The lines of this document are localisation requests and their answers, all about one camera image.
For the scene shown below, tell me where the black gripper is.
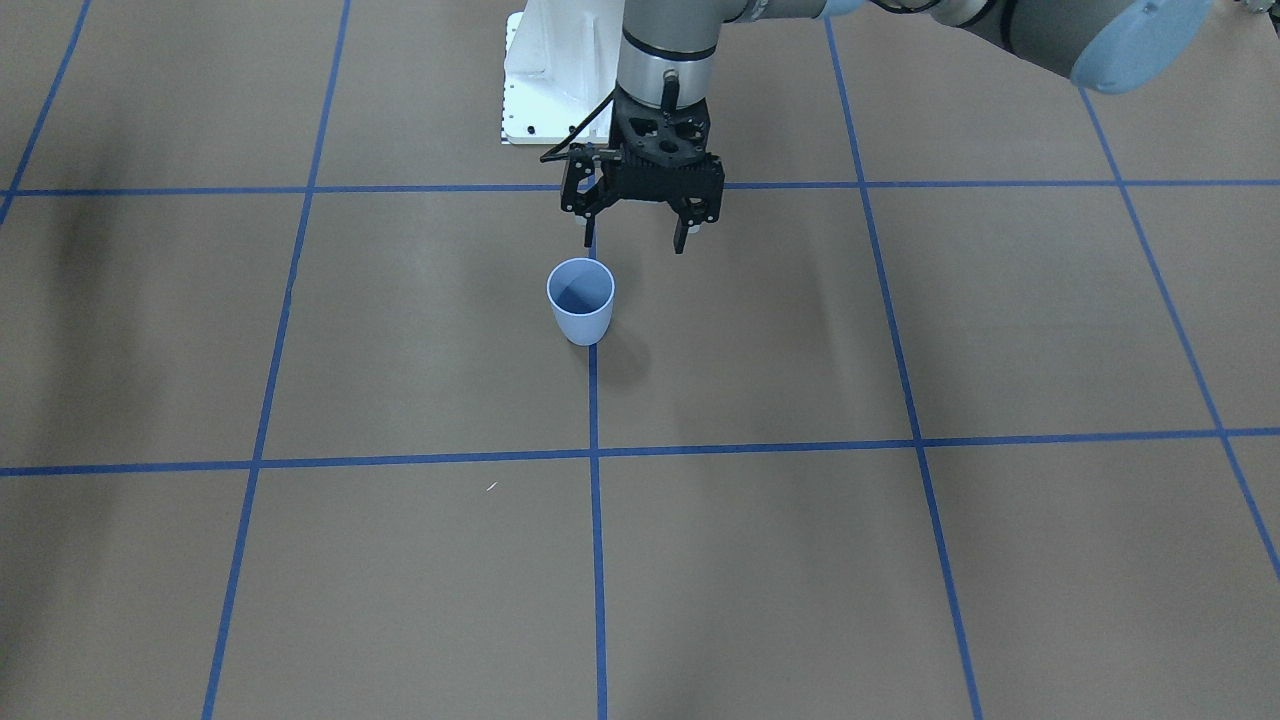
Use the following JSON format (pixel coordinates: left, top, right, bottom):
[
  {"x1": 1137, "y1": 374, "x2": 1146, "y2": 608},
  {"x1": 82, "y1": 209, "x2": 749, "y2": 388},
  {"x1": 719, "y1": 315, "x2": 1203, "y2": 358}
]
[{"x1": 559, "y1": 88, "x2": 726, "y2": 255}]

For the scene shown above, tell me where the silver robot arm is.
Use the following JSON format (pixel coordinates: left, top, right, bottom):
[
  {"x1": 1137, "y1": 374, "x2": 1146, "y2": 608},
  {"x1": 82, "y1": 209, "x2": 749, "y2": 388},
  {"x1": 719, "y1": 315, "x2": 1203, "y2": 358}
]
[{"x1": 541, "y1": 1, "x2": 1211, "y2": 252}]

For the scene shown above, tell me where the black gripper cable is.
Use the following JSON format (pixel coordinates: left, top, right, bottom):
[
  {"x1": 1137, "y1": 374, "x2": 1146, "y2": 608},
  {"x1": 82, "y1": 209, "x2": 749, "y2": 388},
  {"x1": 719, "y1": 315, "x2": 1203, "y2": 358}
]
[{"x1": 540, "y1": 90, "x2": 620, "y2": 164}]

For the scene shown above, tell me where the light blue plastic cup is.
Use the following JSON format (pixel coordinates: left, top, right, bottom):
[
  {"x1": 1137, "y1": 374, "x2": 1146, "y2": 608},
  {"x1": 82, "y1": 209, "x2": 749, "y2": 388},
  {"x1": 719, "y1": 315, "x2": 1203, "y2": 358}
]
[{"x1": 545, "y1": 258, "x2": 617, "y2": 347}]

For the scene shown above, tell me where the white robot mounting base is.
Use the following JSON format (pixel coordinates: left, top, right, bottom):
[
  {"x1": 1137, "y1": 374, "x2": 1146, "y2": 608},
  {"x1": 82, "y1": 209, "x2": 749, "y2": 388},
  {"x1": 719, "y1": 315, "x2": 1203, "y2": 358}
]
[{"x1": 500, "y1": 1, "x2": 623, "y2": 146}]

